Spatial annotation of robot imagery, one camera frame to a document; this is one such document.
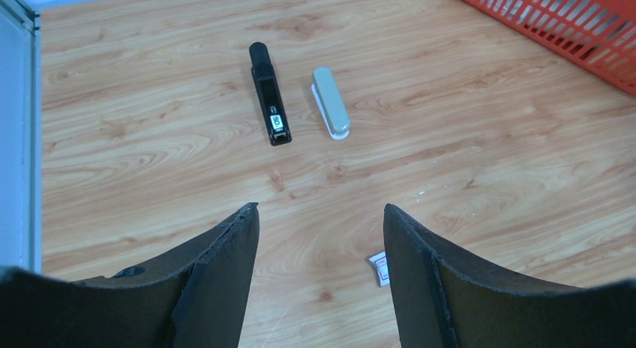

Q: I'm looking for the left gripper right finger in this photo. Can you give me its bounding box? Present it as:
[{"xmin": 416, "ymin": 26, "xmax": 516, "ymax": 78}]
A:
[{"xmin": 383, "ymin": 204, "xmax": 635, "ymax": 347}]

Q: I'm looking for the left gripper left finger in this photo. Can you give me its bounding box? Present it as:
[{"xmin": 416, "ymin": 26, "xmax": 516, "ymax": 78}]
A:
[{"xmin": 1, "ymin": 202, "xmax": 260, "ymax": 347}]

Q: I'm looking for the white red staple box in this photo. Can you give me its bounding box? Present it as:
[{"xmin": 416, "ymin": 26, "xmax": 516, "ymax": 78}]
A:
[{"xmin": 367, "ymin": 251, "xmax": 390, "ymax": 287}]

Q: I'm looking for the grey white stapler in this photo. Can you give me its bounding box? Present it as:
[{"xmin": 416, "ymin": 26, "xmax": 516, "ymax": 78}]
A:
[{"xmin": 311, "ymin": 67, "xmax": 351, "ymax": 141}]

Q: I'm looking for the black stapler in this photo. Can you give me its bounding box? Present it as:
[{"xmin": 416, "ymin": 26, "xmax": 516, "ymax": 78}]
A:
[{"xmin": 249, "ymin": 42, "xmax": 293, "ymax": 146}]

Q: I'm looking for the red plastic basket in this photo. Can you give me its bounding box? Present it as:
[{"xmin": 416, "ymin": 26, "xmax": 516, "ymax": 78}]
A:
[{"xmin": 463, "ymin": 0, "xmax": 635, "ymax": 95}]

